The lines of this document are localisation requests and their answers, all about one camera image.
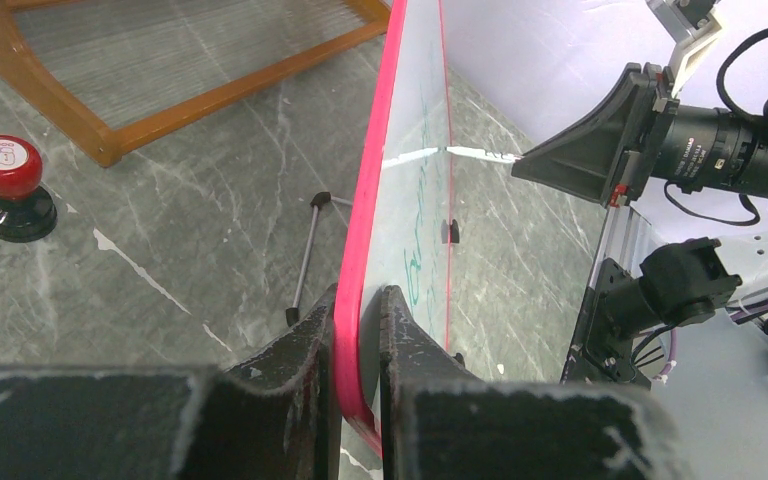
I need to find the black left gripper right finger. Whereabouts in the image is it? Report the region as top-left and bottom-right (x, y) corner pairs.
(379, 285), (683, 479)

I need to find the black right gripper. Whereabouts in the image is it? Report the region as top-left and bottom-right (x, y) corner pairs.
(511, 63), (679, 208)

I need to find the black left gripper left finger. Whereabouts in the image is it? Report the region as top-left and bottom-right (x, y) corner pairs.
(0, 288), (341, 479)

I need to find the pink-framed whiteboard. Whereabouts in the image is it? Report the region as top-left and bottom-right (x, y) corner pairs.
(333, 0), (453, 452)

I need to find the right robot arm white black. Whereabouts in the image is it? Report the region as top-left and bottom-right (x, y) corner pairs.
(511, 63), (768, 207)

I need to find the metal whiteboard stand leg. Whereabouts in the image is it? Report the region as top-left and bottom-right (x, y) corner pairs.
(285, 191), (353, 327)

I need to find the orange wooden rack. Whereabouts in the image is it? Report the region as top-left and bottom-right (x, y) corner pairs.
(0, 1), (390, 167)

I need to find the aluminium frame rail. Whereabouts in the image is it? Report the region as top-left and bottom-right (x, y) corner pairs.
(587, 207), (662, 290)

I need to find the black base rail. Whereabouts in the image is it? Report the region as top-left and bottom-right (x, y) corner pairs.
(561, 237), (743, 389)

